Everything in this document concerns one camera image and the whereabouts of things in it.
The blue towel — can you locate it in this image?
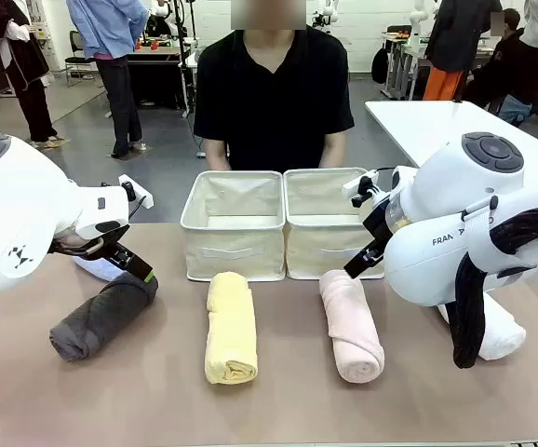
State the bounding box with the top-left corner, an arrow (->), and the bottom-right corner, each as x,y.
72,254 -> 124,283

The person's right forearm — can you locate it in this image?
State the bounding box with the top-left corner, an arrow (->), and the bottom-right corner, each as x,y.
205,137 -> 232,172

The seated bystander in black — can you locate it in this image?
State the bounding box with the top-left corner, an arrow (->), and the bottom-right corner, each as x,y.
464,8 -> 538,117

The black cable bundle sleeve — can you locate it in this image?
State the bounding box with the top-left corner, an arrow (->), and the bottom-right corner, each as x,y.
450,199 -> 538,370

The pink towel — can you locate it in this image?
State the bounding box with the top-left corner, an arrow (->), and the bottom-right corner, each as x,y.
318,269 -> 385,384

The person's left forearm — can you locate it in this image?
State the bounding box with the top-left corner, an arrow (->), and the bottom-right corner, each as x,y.
319,129 -> 348,169

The white table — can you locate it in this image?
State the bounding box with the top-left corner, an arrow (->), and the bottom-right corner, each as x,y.
364,100 -> 538,183

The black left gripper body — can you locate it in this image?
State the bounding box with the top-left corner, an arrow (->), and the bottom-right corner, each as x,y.
80,235 -> 135,274

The yellow towel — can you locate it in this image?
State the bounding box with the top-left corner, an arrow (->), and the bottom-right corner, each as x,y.
203,272 -> 259,386

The white towel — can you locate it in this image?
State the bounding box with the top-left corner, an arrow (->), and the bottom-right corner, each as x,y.
436,291 -> 528,362

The black office chair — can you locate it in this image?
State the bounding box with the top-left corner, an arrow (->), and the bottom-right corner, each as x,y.
65,30 -> 99,88

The dark grey towel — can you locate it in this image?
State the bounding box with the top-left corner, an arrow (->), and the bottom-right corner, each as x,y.
48,272 -> 159,363

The cream fabric storage bin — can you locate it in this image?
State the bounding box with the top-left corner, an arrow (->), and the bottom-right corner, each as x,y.
282,167 -> 394,280
179,169 -> 287,283

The bystander in orange trousers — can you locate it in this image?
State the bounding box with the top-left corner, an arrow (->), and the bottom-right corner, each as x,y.
423,0 -> 503,102

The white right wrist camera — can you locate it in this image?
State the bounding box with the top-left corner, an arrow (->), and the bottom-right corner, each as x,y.
342,169 -> 384,209

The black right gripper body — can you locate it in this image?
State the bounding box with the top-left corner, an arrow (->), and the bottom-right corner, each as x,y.
361,199 -> 394,256

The bystander in black robe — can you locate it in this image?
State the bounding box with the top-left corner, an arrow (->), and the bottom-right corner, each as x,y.
0,0 -> 71,149

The bystander in blue shirt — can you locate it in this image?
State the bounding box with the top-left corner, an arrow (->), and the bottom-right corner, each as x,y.
66,0 -> 152,159

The person in black shirt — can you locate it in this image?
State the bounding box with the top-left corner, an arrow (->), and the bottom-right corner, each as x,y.
193,0 -> 356,173

